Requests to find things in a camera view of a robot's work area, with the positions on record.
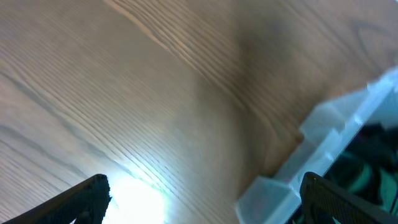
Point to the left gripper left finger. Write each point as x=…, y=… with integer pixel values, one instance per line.
x=87, y=202

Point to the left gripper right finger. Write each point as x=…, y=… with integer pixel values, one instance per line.
x=326, y=202

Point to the clear plastic storage container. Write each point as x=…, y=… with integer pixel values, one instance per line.
x=327, y=131

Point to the dark green garment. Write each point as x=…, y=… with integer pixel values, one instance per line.
x=365, y=177

